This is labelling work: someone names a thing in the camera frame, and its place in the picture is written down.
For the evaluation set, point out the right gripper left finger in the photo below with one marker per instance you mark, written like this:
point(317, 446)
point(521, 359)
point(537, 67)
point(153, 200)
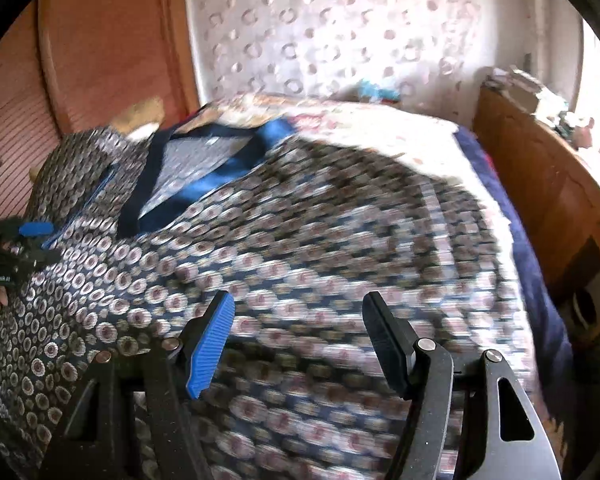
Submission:
point(176, 371)

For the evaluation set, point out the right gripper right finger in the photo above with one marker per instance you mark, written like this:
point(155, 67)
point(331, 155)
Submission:
point(420, 372)

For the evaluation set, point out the navy patterned silk garment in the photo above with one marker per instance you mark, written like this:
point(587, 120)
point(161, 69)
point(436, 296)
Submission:
point(298, 232)

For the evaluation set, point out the navy blue blanket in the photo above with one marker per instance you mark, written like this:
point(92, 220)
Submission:
point(553, 351)

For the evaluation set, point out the long wooden cabinet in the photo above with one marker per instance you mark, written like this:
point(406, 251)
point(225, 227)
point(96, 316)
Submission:
point(556, 194)

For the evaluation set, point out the floral quilt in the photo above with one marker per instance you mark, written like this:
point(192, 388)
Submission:
point(426, 144)

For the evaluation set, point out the wooden headboard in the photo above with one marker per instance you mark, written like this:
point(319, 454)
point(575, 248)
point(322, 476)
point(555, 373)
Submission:
point(70, 65)

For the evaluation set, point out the blue tissue box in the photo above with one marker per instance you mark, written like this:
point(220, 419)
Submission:
point(372, 93)

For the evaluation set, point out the stack of books and papers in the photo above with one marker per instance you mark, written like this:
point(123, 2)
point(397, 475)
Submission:
point(525, 91)

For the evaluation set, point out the white circle-patterned curtain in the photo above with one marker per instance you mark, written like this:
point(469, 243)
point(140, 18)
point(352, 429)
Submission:
point(432, 54)

